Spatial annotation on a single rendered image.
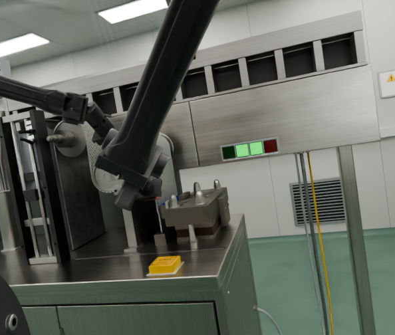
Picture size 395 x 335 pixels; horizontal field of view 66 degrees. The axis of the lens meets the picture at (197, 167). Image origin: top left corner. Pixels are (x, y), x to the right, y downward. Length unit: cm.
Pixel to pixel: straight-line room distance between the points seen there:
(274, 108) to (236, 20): 268
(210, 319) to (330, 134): 85
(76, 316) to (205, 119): 89
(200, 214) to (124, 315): 38
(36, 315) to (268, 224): 303
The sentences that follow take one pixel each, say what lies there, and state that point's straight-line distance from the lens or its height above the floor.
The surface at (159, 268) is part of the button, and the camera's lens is 87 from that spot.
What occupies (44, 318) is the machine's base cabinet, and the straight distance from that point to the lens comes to 114.
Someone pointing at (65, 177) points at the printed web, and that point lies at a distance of 132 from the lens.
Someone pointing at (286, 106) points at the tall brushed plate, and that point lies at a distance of 134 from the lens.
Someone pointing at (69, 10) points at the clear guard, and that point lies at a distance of 147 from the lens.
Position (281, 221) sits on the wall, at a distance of 379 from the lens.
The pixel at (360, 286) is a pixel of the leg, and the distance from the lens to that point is 169.
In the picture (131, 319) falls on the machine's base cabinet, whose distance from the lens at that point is 97.
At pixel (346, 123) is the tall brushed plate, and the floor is 123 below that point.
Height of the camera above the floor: 121
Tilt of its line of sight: 3 degrees down
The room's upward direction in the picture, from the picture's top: 9 degrees counter-clockwise
